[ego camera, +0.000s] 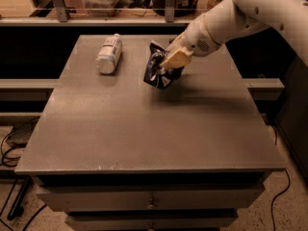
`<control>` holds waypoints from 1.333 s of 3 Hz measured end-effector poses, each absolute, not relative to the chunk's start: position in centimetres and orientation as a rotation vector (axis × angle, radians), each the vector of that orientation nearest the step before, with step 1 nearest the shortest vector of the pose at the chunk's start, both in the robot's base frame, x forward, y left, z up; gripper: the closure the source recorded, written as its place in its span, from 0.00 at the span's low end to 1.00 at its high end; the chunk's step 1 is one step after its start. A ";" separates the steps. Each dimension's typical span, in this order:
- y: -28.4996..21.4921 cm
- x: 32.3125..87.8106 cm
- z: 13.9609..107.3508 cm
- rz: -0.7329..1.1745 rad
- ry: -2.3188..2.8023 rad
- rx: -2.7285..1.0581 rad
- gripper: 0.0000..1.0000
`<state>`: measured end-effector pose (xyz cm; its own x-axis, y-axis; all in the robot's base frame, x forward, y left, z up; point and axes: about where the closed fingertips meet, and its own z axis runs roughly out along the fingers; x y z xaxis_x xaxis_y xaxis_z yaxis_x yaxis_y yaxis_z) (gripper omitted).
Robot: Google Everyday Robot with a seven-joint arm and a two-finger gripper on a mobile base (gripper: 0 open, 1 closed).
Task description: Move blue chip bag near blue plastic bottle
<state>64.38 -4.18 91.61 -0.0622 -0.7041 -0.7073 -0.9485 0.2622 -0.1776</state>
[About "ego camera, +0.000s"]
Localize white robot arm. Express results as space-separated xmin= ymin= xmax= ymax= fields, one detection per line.
xmin=161 ymin=0 xmax=308 ymax=69

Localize black cables on left floor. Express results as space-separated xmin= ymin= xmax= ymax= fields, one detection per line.
xmin=0 ymin=117 xmax=47 ymax=231

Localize lower grey drawer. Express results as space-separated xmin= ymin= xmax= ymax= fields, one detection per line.
xmin=65 ymin=210 xmax=238 ymax=231

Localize white plastic bottle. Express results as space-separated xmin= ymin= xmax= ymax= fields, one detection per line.
xmin=95 ymin=34 xmax=122 ymax=74

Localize grey drawer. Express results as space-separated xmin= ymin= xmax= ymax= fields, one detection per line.
xmin=65 ymin=210 xmax=238 ymax=231
xmin=37 ymin=184 xmax=265 ymax=213

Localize black cable on right floor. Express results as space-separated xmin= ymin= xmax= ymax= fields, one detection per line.
xmin=269 ymin=125 xmax=292 ymax=231

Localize black power adapter on floor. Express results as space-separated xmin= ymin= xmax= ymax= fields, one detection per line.
xmin=6 ymin=123 xmax=35 ymax=146

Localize grey metal shelf rail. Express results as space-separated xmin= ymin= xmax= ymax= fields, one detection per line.
xmin=0 ymin=0 xmax=206 ymax=27

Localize blue chip bag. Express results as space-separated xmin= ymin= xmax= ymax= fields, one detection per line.
xmin=143 ymin=40 xmax=184 ymax=90

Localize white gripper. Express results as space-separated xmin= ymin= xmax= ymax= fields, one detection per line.
xmin=160 ymin=13 xmax=220 ymax=70

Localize upper grey drawer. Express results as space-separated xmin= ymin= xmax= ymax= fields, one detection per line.
xmin=37 ymin=184 xmax=265 ymax=213

